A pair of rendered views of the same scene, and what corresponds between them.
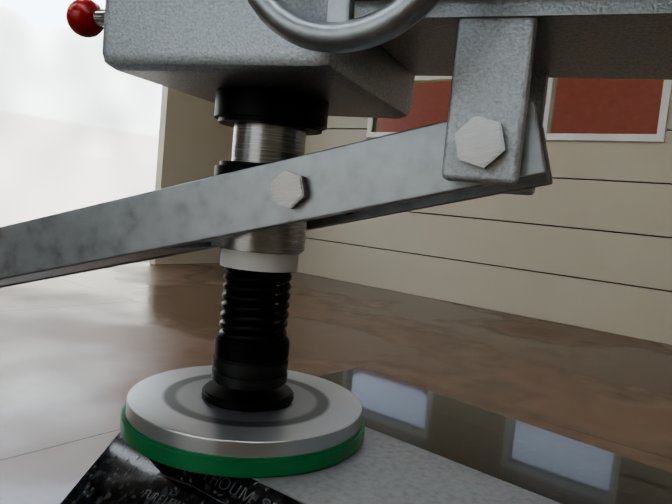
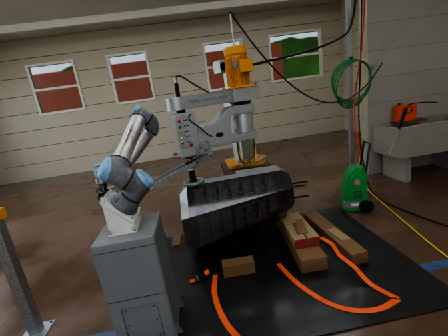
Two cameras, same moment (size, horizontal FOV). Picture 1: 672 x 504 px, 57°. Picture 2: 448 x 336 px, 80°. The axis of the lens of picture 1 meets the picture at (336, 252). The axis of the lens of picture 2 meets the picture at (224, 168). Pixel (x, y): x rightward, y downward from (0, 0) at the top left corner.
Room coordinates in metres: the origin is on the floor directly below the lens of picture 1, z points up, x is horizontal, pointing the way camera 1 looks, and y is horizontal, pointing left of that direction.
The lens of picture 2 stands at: (-1.62, 1.65, 1.62)
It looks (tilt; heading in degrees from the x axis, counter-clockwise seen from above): 14 degrees down; 317
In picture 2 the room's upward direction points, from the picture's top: 8 degrees counter-clockwise
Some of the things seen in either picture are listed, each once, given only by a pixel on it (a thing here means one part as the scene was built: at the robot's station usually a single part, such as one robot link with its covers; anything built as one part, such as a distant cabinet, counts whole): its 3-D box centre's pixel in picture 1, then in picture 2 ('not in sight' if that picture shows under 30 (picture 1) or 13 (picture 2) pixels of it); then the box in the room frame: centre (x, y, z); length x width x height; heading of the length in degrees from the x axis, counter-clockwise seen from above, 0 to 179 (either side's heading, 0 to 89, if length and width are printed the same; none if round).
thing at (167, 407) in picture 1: (247, 403); (193, 181); (0.56, 0.07, 0.84); 0.21 x 0.21 x 0.01
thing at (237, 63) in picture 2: not in sight; (237, 67); (0.31, -0.54, 1.90); 0.31 x 0.28 x 0.40; 159
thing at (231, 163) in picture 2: not in sight; (244, 161); (0.79, -1.00, 0.76); 0.49 x 0.49 x 0.05; 51
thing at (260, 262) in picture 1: (260, 247); not in sight; (0.56, 0.07, 0.99); 0.07 x 0.07 x 0.04
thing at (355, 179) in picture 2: not in sight; (354, 177); (-0.36, -1.74, 0.43); 0.35 x 0.35 x 0.87; 36
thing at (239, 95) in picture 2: not in sight; (213, 100); (0.43, -0.26, 1.62); 0.96 x 0.25 x 0.17; 69
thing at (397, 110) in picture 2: not in sight; (407, 112); (-0.55, -3.55, 1.00); 0.50 x 0.22 x 0.33; 52
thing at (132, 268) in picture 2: not in sight; (141, 279); (0.15, 0.98, 0.43); 0.50 x 0.50 x 0.85; 52
